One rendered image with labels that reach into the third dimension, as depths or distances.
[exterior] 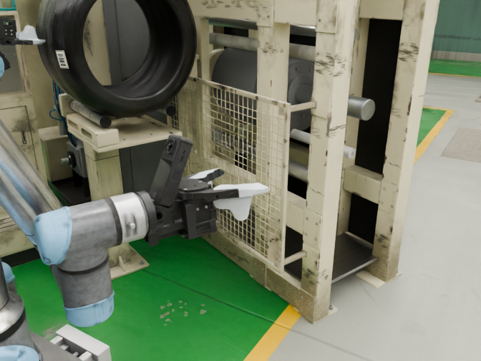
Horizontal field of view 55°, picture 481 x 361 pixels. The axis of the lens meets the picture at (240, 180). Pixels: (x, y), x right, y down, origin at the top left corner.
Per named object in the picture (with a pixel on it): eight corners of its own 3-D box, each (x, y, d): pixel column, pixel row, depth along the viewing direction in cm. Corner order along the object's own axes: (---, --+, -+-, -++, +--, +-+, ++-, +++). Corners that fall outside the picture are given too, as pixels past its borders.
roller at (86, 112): (70, 98, 198) (81, 99, 200) (69, 109, 199) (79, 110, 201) (101, 115, 172) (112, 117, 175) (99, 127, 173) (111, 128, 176)
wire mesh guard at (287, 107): (171, 198, 252) (163, 69, 225) (174, 198, 253) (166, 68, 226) (280, 274, 186) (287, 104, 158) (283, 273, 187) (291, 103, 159)
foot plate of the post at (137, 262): (82, 260, 250) (81, 254, 248) (128, 245, 265) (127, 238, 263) (100, 284, 230) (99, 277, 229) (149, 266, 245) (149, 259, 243)
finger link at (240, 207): (270, 215, 78) (216, 218, 78) (268, 181, 76) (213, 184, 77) (270, 222, 75) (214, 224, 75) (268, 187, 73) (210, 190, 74)
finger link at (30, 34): (46, 27, 157) (18, 25, 152) (48, 45, 159) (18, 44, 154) (44, 26, 159) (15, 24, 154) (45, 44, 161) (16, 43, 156)
